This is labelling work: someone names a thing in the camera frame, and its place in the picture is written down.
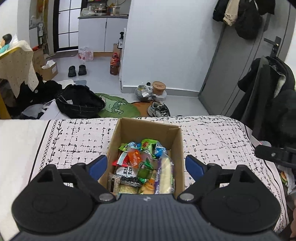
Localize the long cream cake packet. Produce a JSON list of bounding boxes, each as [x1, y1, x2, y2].
[[154, 153, 175, 194]]

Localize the orange snack packet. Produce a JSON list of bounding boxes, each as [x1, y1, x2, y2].
[[127, 149, 142, 168]]

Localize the green snack packet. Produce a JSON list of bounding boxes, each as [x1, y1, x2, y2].
[[137, 159, 154, 184]]

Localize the small clear black snack packet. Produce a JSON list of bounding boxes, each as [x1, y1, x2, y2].
[[107, 173, 121, 194]]

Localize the red and teal snack bar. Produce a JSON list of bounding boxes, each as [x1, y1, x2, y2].
[[112, 152, 130, 167]]

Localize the right hand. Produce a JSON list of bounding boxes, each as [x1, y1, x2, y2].
[[290, 205, 296, 240]]

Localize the burger plush toy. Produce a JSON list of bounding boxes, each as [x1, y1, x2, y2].
[[280, 171, 288, 186]]

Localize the blue green snack bag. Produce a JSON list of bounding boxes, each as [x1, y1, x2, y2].
[[118, 141, 167, 158]]

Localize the black coat on chair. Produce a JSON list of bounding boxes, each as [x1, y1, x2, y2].
[[231, 56, 295, 148]]

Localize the light green snack bag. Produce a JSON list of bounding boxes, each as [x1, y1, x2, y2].
[[141, 138, 158, 155]]

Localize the white patterned bed blanket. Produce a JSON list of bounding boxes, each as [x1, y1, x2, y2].
[[1, 115, 290, 240]]

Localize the green frog floor mat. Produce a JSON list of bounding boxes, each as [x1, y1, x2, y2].
[[96, 93, 140, 118]]

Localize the black clothes pile on floor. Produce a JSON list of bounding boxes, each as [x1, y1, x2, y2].
[[55, 85, 106, 118]]

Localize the grey sneaker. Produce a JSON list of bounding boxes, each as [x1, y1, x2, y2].
[[147, 101, 171, 118]]

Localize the clear plastic bag of items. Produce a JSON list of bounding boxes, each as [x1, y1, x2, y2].
[[135, 85, 167, 102]]

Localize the brown lidded tub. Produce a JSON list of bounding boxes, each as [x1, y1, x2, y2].
[[152, 81, 166, 95]]

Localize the left black slipper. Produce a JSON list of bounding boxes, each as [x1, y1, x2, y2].
[[68, 66, 77, 78]]

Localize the black slipper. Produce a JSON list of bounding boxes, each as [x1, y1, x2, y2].
[[78, 64, 87, 76], [68, 66, 77, 78]]

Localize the right black slipper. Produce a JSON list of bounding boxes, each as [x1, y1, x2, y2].
[[78, 64, 87, 76]]

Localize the small cardboard box with tissue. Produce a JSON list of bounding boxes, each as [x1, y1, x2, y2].
[[40, 60, 58, 81]]

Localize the grey door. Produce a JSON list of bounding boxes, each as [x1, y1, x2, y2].
[[199, 9, 295, 116]]

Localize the dark red oil bottle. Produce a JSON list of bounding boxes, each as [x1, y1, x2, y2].
[[110, 53, 120, 75]]

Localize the pink patterned plastic bag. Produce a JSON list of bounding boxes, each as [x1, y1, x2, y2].
[[78, 47, 93, 61]]

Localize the black spray bottle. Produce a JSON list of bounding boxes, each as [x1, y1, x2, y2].
[[117, 32, 124, 49]]

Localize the white kitchen cabinet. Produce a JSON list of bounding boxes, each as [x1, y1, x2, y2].
[[78, 16, 128, 53]]

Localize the clothes hanging on door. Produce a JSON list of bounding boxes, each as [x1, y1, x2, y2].
[[213, 0, 275, 40]]

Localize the black framed glass door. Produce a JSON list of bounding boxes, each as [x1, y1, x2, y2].
[[53, 0, 82, 52]]

